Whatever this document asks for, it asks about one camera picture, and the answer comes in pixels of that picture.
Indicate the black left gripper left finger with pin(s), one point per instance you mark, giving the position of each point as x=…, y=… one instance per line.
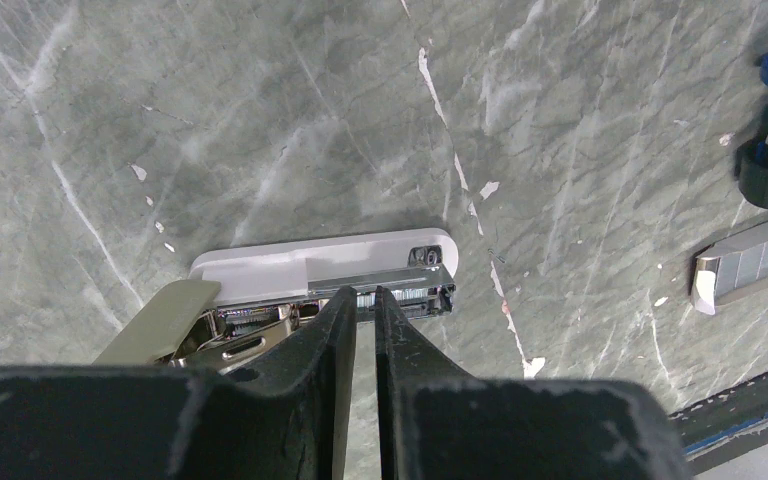
x=282, y=416

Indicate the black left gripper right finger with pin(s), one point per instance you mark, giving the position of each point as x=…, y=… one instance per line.
x=437, y=421

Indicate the small beige white stapler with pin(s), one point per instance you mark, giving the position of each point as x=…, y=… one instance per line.
x=236, y=304

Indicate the grey staple strip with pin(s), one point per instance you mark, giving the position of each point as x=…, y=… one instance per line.
x=403, y=296

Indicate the red white staples box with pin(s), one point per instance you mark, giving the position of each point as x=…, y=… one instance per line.
x=730, y=269

